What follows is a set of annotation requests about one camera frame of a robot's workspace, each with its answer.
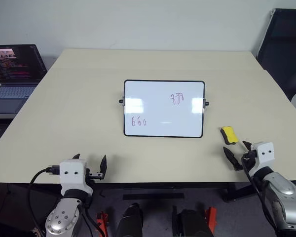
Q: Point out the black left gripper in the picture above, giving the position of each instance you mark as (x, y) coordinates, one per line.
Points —
(96, 175)

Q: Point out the open dark laptop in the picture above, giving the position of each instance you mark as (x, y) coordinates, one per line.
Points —
(14, 74)

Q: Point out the black office chair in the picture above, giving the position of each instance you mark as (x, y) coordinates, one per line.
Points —
(283, 56)

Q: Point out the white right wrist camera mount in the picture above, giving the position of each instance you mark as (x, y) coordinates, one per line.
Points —
(265, 154)

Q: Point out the red orange bracket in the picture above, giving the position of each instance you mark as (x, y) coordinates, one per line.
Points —
(211, 219)
(102, 223)

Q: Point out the black flat floor bar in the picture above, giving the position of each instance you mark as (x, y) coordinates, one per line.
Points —
(153, 196)

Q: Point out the dark rounded shape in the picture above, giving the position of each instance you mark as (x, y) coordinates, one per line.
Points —
(192, 223)
(129, 222)

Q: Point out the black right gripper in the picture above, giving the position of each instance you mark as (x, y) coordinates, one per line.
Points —
(248, 164)

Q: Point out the yellow and black eraser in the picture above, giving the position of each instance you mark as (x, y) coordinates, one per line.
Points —
(230, 133)

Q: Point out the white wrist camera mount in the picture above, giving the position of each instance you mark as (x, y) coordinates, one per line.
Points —
(265, 154)
(71, 175)

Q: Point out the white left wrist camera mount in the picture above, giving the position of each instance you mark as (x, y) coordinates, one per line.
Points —
(71, 175)

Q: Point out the whiteboard with black frame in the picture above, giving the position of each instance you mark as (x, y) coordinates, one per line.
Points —
(162, 116)

